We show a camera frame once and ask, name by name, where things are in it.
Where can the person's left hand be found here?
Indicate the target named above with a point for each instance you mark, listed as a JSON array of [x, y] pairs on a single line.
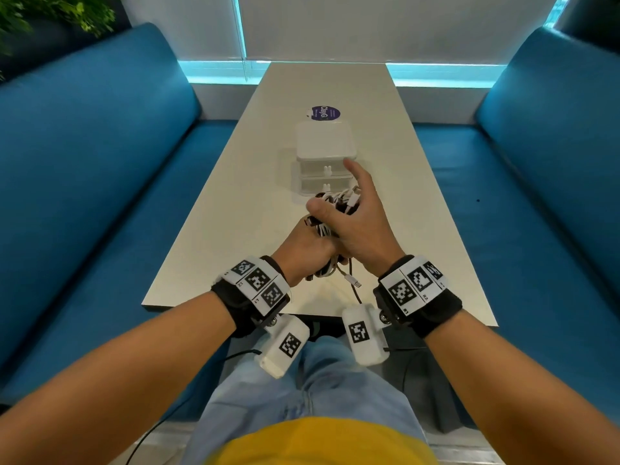
[[302, 254]]

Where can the person's right hand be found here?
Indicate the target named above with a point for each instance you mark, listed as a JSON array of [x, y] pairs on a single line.
[[368, 232]]

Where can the white mini drawer box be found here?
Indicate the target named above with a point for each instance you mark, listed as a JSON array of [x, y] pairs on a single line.
[[324, 140]]

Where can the person's left forearm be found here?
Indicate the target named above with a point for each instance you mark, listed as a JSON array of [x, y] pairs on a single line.
[[106, 382]]

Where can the person's right forearm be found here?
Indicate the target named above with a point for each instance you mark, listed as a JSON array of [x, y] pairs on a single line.
[[523, 392]]

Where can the black shoe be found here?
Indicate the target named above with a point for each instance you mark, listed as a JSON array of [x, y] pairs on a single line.
[[329, 326]]

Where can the black marker wristband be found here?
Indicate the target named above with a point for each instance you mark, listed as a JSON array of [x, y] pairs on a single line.
[[441, 309], [232, 305]]

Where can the white table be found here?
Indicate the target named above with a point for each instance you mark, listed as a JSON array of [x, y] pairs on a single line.
[[242, 188]]

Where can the round purple sticker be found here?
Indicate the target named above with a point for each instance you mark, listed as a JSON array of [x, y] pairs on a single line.
[[325, 113]]

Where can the light blue jeans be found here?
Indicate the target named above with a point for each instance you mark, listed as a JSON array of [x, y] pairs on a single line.
[[252, 397]]

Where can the grey metal table base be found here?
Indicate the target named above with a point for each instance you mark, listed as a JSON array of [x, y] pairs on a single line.
[[426, 382]]

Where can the blue sofa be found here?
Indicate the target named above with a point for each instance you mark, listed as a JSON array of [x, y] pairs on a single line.
[[87, 164], [547, 188]]

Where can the yellow shirt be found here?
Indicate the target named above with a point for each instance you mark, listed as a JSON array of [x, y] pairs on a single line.
[[319, 445]]

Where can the green artificial plant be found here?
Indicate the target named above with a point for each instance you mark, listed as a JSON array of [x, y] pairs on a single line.
[[87, 14]]

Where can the cyan wall light strips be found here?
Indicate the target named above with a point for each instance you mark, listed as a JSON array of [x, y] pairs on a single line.
[[218, 72]]

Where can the silver metal floor rail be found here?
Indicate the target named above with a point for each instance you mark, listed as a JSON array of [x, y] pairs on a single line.
[[460, 440]]

